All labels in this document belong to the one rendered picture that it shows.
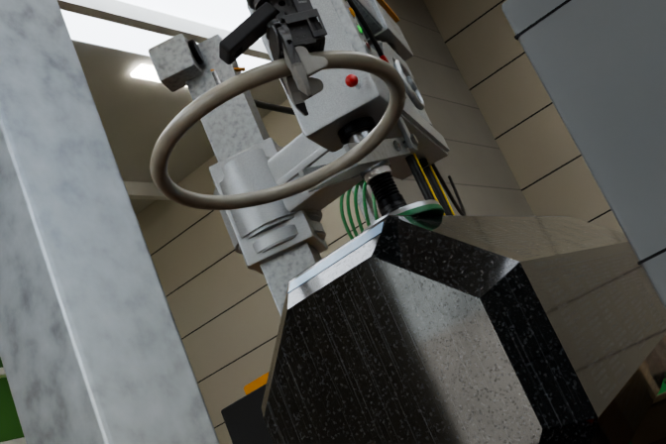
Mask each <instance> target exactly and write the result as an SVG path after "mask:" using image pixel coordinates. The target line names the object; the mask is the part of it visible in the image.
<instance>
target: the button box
mask: <svg viewBox="0 0 666 444"><path fill-rule="evenodd" d="M330 1H331V3H332V5H333V7H334V9H335V11H336V14H337V16H338V18H339V20H340V22H341V24H342V26H343V28H344V30H345V32H346V34H347V37H348V39H349V41H350V43H351V45H352V47H353V49H354V51H355V52H359V53H364V54H368V55H372V56H373V53H372V52H369V51H368V49H367V48H366V46H365V44H364V40H365V41H366V42H367V40H366V38H365V36H364V34H363V35H361V34H360V33H359V31H358V29H357V27H356V25H355V24H356V23H357V24H358V22H357V20H356V18H355V19H353V17H352V16H351V14H350V13H349V11H348V8H347V7H350V5H349V3H348V1H347V3H346V2H345V1H344V0H330ZM350 8H351V7H350ZM358 25H359V24H358Z"/></svg>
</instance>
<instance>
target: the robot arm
mask: <svg viewBox="0 0 666 444"><path fill-rule="evenodd" d="M246 1H247V4H248V6H249V7H250V8H251V9H253V10H255V12H254V13H253V14H252V15H250V16H249V17H248V18H247V19H246V20H245V21H244V22H242V23H241V24H240V25H239V26H238V27H237V28H236V29H234V30H233V31H232V32H231V33H230V34H229V35H228V36H226V37H225V38H224V39H223V40H222V41H221V42H220V43H219V57H220V58H221V59H222V60H223V61H224V62H226V63H227V64H231V63H232V62H233V61H235V60H236V59H237V58H238V57H239V56H240V55H241V54H243V53H244V52H245V51H246V50H247V49H248V48H249V47H250V46H251V45H253V44H254V43H255V42H256V41H257V40H258V39H259V38H260V37H262V36H263V35H264V34H265V33H267V34H266V38H267V39H268V40H269V46H270V50H271V53H272V56H273V59H274V60H277V59H280V58H284V59H285V63H286V65H287V67H288V68H289V69H290V71H291V74H292V75H290V76H286V77H283V78H281V82H282V84H283V86H284V88H285V91H286V93H287V94H288V96H289V98H290V100H291V102H292V103H293V105H294V106H295V108H296V109H297V110H298V111H299V112H300V113H301V114H302V115H304V116H308V112H307V109H306V106H305V103H304V101H305V100H306V99H308V98H310V97H312V96H313V95H315V94H317V93H319V92H320V91H322V89H323V83H322V81H321V80H320V79H318V78H313V77H309V76H311V75H313V74H315V73H316V72H318V71H320V70H322V69H324V68H325V67H327V65H328V60H327V59H326V58H325V57H323V56H315V55H311V54H310V53H313V52H322V51H324V46H325V36H326V35H327V32H326V29H325V27H324V25H323V22H322V20H321V17H320V15H319V13H318V10H317V8H316V9H313V7H312V5H311V2H310V0H246ZM317 17H318V20H319V22H318V20H317Z"/></svg>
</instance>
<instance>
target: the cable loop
mask: <svg viewBox="0 0 666 444"><path fill-rule="evenodd" d="M405 159H406V162H407V164H408V166H409V168H410V170H411V172H412V174H413V176H414V178H415V180H416V182H417V184H418V187H419V189H420V191H421V193H422V195H423V197H424V199H425V200H430V199H432V200H437V201H438V202H439V204H440V205H442V207H443V209H444V214H443V215H455V213H454V211H453V209H452V207H451V205H450V203H449V200H448V198H447V196H446V194H445V192H444V190H443V188H442V186H441V184H440V182H439V180H438V178H437V176H436V174H435V172H434V170H433V168H432V166H431V165H430V166H427V167H425V168H424V169H422V166H421V164H420V162H419V160H418V158H417V156H416V154H413V155H409V156H407V157H406V158H405Z"/></svg>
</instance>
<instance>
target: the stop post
mask: <svg viewBox="0 0 666 444"><path fill-rule="evenodd" d="M0 357H1V361H2V364H3V367H4V371H5V374H6V377H7V381H8V384H9V387H10V391H11V394H12V396H13V400H14V403H15V406H16V410H17V413H18V416H19V420H20V423H21V426H22V430H23V433H24V436H25V440H26V443H27V444H220V443H219V440H218V437H217V434H216V432H215V429H214V426H213V423H212V421H211V418H210V415H209V413H208V410H207V407H206V404H205V402H204V399H203V396H202V394H201V391H200V388H199V385H198V383H197V380H196V377H195V374H194V372H193V369H192V367H191V365H190V362H189V359H188V356H187V354H186V351H185V348H184V345H183V343H182V340H181V337H180V335H179V332H178V329H177V326H176V324H175V321H174V318H173V316H172V313H171V310H170V307H169V305H168V302H167V297H166V295H165V292H164V289H163V287H162V284H161V281H160V278H159V276H158V273H157V270H156V268H155V265H154V262H153V259H152V257H151V254H150V251H149V248H148V246H147V243H146V240H145V238H144V235H143V232H142V229H141V227H140V224H139V221H138V218H137V216H136V213H135V210H134V208H133V205H132V202H131V199H130V197H129V194H128V191H127V189H126V186H125V183H124V180H123V178H122V175H121V172H120V170H119V168H118V165H117V162H116V160H115V157H114V154H113V151H112V149H111V146H110V143H109V141H108V138H107V135H106V132H105V130H104V127H103V124H102V121H101V119H100V116H99V113H98V111H97V108H96V105H95V102H94V100H93V97H92V94H91V91H90V89H89V86H88V83H87V81H86V78H85V75H84V72H83V70H82V67H81V64H80V62H79V59H78V56H77V53H76V51H75V48H74V45H73V42H72V40H71V37H70V34H69V32H68V29H67V26H66V23H65V21H64V18H63V15H62V13H61V10H60V7H59V5H58V3H57V0H0Z"/></svg>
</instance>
